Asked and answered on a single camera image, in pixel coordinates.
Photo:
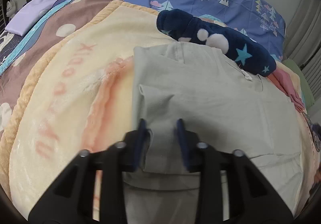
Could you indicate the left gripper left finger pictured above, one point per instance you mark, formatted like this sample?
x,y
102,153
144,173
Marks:
x,y
91,188

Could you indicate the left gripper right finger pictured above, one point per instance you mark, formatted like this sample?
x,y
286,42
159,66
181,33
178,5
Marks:
x,y
232,189

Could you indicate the light grey t-shirt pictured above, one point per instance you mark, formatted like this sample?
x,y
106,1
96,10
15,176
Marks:
x,y
226,107

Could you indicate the folded pink clothes stack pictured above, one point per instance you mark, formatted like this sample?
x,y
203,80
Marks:
x,y
283,82

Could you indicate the floral patterned garment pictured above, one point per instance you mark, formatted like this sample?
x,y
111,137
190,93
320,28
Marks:
x,y
315,131

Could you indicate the cream peach plush blanket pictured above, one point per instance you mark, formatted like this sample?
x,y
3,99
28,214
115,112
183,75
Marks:
x,y
79,95

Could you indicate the green pillow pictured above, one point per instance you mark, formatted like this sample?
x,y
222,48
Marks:
x,y
305,88

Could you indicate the navy star plush garment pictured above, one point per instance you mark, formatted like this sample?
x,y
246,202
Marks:
x,y
248,54

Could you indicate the folded lavender cloth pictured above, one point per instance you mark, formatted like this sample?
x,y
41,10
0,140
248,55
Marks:
x,y
29,15

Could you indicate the white cat figurine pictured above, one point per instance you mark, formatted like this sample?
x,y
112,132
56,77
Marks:
x,y
11,9

